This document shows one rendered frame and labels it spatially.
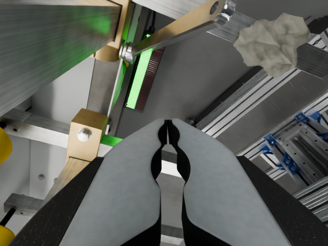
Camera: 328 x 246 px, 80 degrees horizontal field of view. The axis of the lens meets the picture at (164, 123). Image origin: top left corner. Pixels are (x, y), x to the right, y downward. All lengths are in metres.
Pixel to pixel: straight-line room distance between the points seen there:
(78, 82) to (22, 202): 0.31
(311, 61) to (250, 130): 0.88
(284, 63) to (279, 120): 0.94
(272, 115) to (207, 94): 0.37
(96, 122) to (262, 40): 0.26
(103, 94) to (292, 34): 0.35
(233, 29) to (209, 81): 0.95
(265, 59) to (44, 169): 0.70
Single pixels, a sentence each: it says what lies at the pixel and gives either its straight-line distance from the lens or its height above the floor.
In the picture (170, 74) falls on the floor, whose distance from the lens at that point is 1.16.
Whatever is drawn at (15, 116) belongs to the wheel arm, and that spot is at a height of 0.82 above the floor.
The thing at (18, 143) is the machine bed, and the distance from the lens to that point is 0.66.
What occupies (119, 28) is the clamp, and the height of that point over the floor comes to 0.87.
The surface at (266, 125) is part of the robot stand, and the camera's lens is 1.19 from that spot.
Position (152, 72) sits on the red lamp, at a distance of 0.42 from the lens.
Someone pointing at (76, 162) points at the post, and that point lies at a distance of 0.37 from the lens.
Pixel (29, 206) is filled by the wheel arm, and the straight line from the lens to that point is 0.58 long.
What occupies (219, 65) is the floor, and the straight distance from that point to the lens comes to 1.19.
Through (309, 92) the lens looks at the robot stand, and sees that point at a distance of 1.20.
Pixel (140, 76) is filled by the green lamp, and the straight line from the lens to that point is 0.43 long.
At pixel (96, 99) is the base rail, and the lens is 0.47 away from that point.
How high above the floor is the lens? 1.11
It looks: 60 degrees down
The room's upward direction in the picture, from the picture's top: 179 degrees clockwise
